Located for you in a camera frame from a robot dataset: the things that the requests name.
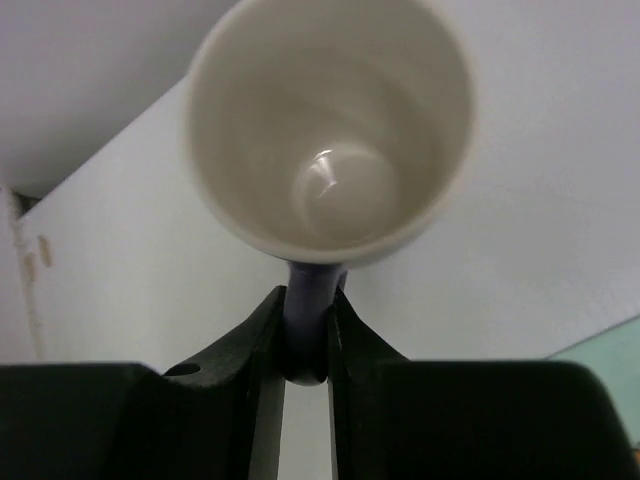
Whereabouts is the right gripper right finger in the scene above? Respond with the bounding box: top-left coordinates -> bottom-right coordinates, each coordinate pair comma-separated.
327,293 -> 639,479

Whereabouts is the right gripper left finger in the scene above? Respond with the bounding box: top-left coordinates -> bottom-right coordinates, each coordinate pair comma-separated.
1,287 -> 285,479

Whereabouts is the green cartoon print cloth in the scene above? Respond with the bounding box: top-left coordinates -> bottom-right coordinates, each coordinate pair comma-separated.
549,317 -> 639,450

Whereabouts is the purple ceramic mug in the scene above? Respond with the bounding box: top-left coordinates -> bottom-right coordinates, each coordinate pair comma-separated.
182,1 -> 477,385

